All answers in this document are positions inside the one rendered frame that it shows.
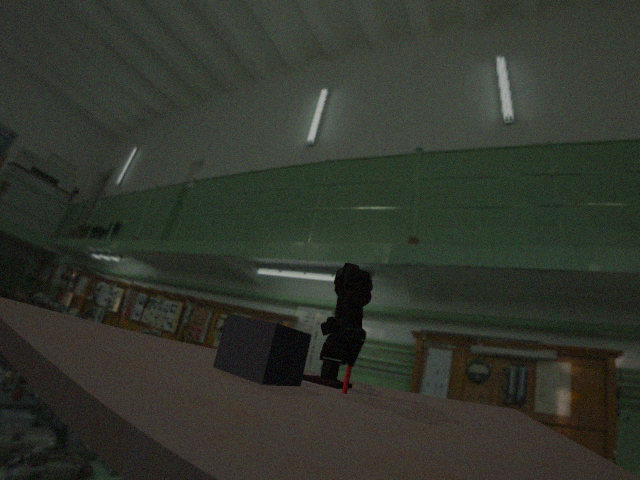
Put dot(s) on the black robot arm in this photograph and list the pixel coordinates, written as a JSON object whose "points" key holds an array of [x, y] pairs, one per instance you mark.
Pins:
{"points": [[352, 286]]}

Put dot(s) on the red peg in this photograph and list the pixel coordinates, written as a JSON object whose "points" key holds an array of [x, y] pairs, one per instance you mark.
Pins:
{"points": [[346, 382]]}

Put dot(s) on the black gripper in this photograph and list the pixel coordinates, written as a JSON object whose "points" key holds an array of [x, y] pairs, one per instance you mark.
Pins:
{"points": [[351, 337]]}

